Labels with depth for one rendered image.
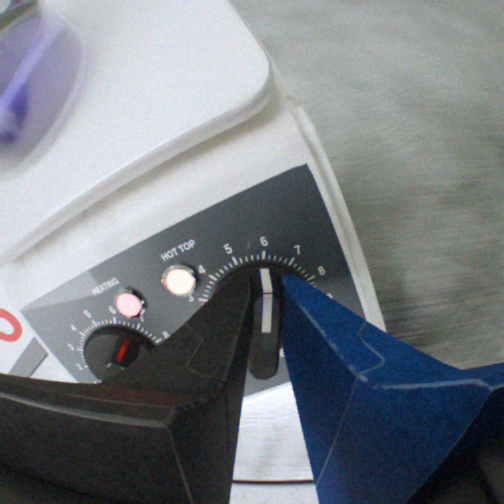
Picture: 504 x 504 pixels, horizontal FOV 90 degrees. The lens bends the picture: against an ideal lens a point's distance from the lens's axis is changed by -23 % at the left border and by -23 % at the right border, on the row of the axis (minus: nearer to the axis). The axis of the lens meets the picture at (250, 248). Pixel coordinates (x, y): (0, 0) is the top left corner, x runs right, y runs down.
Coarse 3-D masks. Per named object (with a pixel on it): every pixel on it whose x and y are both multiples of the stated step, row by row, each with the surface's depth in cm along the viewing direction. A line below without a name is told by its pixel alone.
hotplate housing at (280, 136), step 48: (288, 96) 9; (240, 144) 9; (288, 144) 9; (144, 192) 9; (192, 192) 9; (336, 192) 9; (48, 240) 10; (96, 240) 9; (48, 288) 10; (288, 384) 12
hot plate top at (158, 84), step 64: (64, 0) 9; (128, 0) 8; (192, 0) 7; (128, 64) 7; (192, 64) 7; (256, 64) 7; (64, 128) 8; (128, 128) 7; (192, 128) 7; (0, 192) 8; (64, 192) 7; (0, 256) 8
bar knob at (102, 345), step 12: (96, 336) 10; (108, 336) 10; (120, 336) 10; (132, 336) 10; (84, 348) 10; (96, 348) 10; (108, 348) 10; (120, 348) 9; (132, 348) 10; (144, 348) 10; (96, 360) 11; (108, 360) 9; (120, 360) 9; (132, 360) 9; (96, 372) 11; (108, 372) 9
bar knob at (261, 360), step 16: (240, 272) 9; (256, 272) 9; (272, 272) 9; (288, 272) 9; (256, 288) 8; (272, 288) 8; (256, 304) 8; (272, 304) 8; (256, 320) 8; (272, 320) 8; (256, 336) 9; (272, 336) 9; (256, 352) 9; (272, 352) 9; (256, 368) 9; (272, 368) 9
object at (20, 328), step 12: (0, 276) 15; (0, 288) 15; (0, 300) 15; (0, 312) 16; (12, 312) 16; (0, 324) 16; (12, 324) 16; (24, 324) 17; (0, 336) 16; (12, 336) 17; (0, 348) 17; (12, 348) 17; (0, 360) 17
